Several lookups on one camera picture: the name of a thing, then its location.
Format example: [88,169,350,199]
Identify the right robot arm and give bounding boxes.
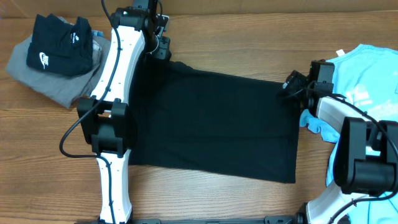
[265,60,397,224]

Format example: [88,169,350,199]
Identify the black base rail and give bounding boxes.
[132,215,303,224]

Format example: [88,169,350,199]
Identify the folded light blue garment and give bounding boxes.
[91,30,104,37]

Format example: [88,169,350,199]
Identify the light blue t-shirt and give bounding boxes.
[298,44,398,224]

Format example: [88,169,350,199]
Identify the folded grey garment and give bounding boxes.
[6,35,110,108]

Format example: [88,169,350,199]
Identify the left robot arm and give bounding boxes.
[77,0,171,223]

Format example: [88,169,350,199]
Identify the black t-shirt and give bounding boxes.
[129,58,300,184]

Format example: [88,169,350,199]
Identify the folded black Nike shirt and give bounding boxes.
[26,14,93,77]

